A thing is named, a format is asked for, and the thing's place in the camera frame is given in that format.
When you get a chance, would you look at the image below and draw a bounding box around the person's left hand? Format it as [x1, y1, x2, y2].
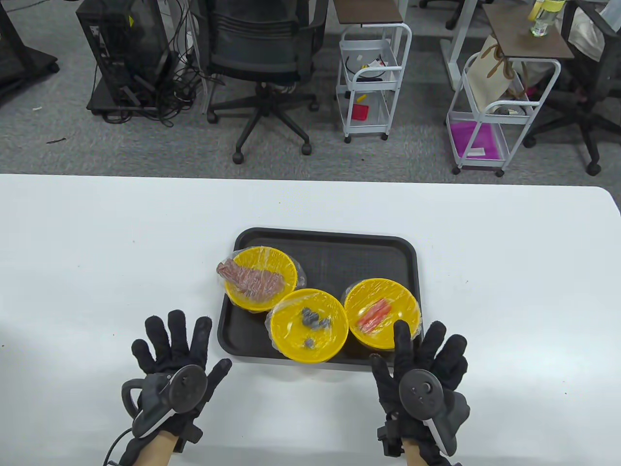
[131, 311, 233, 452]

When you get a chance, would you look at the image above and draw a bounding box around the person's right hand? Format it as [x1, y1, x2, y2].
[370, 320, 469, 466]

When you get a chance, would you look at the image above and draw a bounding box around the yellow bowl with red sticks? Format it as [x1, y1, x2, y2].
[342, 278, 423, 351]

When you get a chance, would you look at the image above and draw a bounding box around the clear plastic food cover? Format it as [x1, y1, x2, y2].
[264, 288, 351, 364]

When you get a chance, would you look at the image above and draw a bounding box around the yellow bowl with meat slab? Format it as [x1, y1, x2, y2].
[216, 246, 308, 316]

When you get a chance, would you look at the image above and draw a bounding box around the person's right forearm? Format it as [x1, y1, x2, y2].
[402, 439, 425, 466]

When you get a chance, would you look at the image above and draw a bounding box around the person's left forearm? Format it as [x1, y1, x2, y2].
[143, 432, 179, 466]

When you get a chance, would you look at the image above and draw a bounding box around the grey white handheld controller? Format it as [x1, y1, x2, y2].
[398, 370, 471, 457]
[121, 365, 210, 439]

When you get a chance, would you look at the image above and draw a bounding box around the red white crab stick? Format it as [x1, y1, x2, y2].
[359, 300, 390, 325]
[361, 307, 392, 334]

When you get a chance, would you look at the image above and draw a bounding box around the brown red steak piece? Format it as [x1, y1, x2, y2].
[217, 260, 286, 301]

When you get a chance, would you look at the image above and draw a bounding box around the group of dark grey balls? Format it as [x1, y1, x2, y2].
[301, 307, 333, 350]

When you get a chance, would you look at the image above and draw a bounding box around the black plastic tray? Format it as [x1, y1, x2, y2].
[217, 227, 425, 373]

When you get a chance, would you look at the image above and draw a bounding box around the purple tray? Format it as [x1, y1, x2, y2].
[447, 121, 507, 161]

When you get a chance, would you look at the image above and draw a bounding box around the black platform base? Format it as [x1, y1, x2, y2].
[87, 78, 163, 117]

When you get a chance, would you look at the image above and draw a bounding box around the white utility cart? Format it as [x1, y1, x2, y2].
[445, 51, 562, 176]
[336, 22, 413, 144]

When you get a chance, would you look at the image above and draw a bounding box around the beige tote bag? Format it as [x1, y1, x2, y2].
[465, 35, 528, 111]

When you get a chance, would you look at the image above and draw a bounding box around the white desk leg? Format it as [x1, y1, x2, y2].
[441, 0, 482, 91]

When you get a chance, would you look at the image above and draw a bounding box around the black computer tower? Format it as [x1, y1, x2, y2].
[76, 0, 171, 105]

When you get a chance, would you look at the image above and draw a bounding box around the black mesh office chair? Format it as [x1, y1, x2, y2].
[523, 0, 621, 176]
[190, 0, 330, 165]

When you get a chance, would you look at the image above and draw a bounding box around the black stand base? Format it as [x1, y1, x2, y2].
[0, 0, 60, 105]

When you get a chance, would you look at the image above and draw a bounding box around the brown side table top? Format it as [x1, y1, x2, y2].
[332, 0, 404, 25]
[483, 2, 575, 61]

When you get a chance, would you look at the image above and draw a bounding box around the black chair base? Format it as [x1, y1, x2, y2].
[420, 0, 466, 30]

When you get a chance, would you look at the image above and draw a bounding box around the clear bottle with yellow lid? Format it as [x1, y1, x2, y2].
[528, 0, 566, 38]

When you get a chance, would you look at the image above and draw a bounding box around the tangle of black cables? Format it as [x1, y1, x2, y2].
[155, 0, 226, 127]

